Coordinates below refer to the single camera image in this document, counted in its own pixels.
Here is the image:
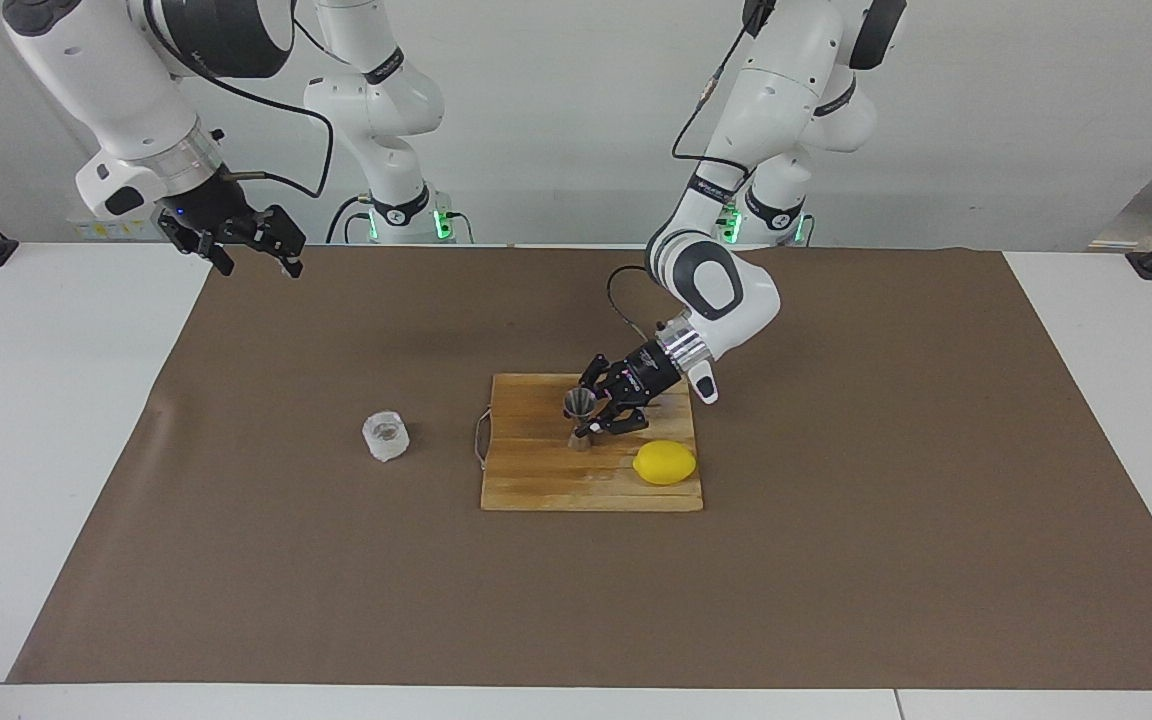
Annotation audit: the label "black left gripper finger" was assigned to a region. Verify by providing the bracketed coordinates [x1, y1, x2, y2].
[577, 353, 635, 401]
[582, 396, 652, 438]

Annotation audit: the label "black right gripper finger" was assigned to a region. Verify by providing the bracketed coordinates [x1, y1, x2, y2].
[239, 204, 308, 280]
[158, 213, 235, 278]

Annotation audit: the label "metal double jigger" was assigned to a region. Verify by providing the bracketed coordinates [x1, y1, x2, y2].
[563, 388, 599, 454]

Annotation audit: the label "clear faceted glass cup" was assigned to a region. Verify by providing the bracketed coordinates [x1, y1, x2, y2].
[362, 410, 411, 464]

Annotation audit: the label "yellow lemon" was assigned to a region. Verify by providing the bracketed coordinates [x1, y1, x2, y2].
[633, 439, 698, 487]

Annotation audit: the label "yellow white small boxes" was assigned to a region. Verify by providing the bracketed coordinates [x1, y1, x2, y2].
[66, 212, 172, 241]

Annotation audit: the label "wooden cutting board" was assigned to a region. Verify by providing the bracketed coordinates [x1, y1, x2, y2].
[474, 373, 705, 513]

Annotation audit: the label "brown table mat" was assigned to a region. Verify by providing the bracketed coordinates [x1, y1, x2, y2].
[6, 245, 1152, 691]

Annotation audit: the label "black base cable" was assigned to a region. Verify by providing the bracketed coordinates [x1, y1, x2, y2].
[324, 193, 477, 244]

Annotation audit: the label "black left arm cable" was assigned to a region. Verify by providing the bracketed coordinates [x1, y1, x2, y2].
[604, 0, 777, 343]

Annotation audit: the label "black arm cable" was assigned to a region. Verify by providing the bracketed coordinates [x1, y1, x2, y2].
[141, 0, 335, 199]
[604, 0, 777, 343]

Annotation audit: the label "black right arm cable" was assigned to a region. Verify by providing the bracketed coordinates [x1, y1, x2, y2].
[141, 0, 335, 199]

